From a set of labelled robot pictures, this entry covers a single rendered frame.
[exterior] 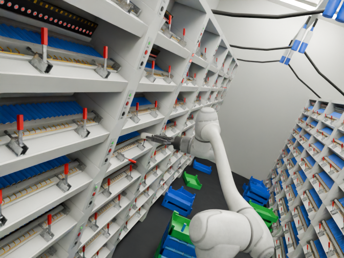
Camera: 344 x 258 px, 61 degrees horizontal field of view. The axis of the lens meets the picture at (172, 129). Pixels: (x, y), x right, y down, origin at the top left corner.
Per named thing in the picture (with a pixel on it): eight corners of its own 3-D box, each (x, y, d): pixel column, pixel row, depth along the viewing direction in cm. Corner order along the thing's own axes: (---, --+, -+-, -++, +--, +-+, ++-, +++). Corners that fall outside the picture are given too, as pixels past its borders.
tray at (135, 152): (148, 151, 180) (157, 140, 178) (99, 180, 122) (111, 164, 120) (125, 130, 183) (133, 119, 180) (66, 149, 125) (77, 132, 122)
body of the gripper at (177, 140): (178, 152, 154) (162, 148, 156) (182, 149, 162) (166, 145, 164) (180, 138, 152) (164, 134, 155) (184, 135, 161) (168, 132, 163)
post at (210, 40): (145, 217, 276) (223, 34, 236) (142, 221, 267) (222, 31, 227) (127, 208, 280) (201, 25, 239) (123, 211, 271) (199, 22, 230)
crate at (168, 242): (203, 243, 214) (208, 234, 212) (204, 261, 195) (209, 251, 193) (166, 228, 214) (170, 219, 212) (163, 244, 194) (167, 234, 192)
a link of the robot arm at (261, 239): (263, 207, 116) (237, 202, 110) (290, 245, 101) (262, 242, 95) (245, 229, 121) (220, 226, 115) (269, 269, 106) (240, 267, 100)
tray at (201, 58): (205, 68, 234) (216, 54, 230) (189, 60, 176) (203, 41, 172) (186, 52, 236) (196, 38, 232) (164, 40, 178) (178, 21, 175)
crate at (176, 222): (208, 234, 212) (212, 225, 211) (209, 251, 193) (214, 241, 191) (170, 219, 212) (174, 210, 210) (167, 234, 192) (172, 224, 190)
